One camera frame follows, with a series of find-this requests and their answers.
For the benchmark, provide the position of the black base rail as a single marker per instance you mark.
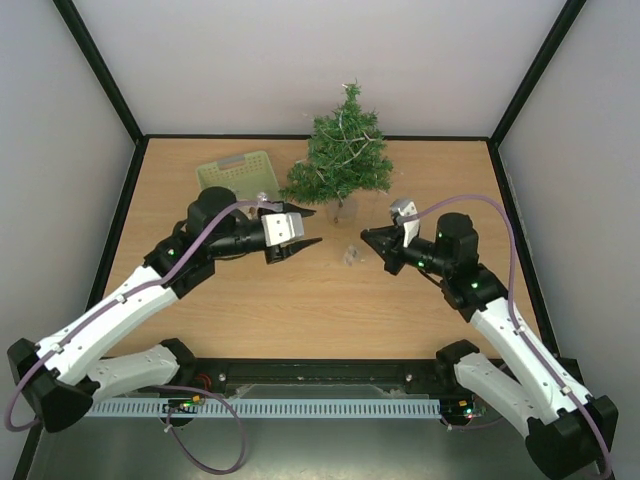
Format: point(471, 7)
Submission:
point(415, 377)

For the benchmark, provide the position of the white slotted cable duct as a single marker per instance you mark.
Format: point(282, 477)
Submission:
point(270, 408)

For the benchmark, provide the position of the green plastic basket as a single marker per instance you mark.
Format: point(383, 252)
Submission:
point(245, 175)

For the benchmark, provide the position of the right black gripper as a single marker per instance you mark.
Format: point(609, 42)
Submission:
point(395, 250)

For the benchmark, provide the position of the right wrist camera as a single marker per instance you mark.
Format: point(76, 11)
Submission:
point(405, 216)

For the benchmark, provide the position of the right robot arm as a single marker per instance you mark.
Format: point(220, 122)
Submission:
point(565, 428)

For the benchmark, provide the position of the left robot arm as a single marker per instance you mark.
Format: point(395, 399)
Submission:
point(63, 375)

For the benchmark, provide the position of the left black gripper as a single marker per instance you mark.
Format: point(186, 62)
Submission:
point(282, 255)

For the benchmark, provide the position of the small green christmas tree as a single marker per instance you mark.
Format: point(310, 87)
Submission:
point(346, 153)

